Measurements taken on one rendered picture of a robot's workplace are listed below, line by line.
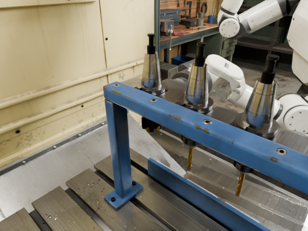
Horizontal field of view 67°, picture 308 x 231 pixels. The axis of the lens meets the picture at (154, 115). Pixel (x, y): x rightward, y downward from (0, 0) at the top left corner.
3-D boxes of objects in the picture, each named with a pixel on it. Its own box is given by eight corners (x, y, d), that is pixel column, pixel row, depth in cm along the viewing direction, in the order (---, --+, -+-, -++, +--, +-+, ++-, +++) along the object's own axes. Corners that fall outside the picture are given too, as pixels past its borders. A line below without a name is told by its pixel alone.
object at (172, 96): (172, 90, 50) (172, 87, 50) (192, 98, 47) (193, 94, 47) (150, 101, 46) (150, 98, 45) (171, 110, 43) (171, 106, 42)
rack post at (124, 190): (130, 179, 69) (124, 87, 54) (143, 189, 66) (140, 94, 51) (103, 199, 63) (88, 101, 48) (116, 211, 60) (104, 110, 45)
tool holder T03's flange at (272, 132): (226, 137, 37) (229, 123, 35) (239, 120, 41) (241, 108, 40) (269, 152, 33) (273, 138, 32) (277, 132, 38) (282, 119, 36)
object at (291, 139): (280, 128, 37) (281, 124, 37) (318, 141, 34) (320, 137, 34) (264, 148, 33) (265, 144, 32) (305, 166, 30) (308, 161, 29)
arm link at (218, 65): (190, 85, 66) (231, 108, 66) (206, 60, 60) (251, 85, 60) (195, 74, 71) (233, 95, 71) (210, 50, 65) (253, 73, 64)
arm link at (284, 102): (230, 98, 73) (284, 128, 73) (233, 110, 64) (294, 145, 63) (252, 68, 68) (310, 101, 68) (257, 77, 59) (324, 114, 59)
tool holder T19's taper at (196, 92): (178, 101, 42) (180, 64, 39) (192, 93, 45) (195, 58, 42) (199, 108, 40) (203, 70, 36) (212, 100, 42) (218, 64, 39)
